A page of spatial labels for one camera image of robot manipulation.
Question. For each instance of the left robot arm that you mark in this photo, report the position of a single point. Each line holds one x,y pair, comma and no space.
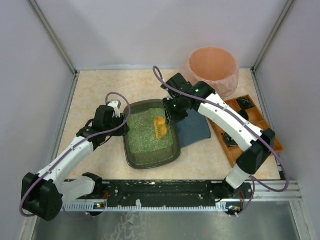
46,193

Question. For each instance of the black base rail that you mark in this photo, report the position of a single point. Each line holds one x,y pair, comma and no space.
163,196

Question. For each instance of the blue folded cloth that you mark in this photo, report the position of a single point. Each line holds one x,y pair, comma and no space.
192,129

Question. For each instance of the dark grey litter box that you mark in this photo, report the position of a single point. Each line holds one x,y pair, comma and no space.
142,149

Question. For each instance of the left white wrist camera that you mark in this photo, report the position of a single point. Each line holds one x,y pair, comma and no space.
115,105

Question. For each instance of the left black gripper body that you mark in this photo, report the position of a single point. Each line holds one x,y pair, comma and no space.
122,128

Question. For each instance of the yellow litter scoop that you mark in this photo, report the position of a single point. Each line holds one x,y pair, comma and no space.
160,127

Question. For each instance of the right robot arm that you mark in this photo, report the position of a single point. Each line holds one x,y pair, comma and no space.
256,144

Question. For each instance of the bin with pink bag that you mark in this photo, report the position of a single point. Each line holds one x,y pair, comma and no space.
214,66

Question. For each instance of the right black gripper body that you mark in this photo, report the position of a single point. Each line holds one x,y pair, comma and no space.
171,117

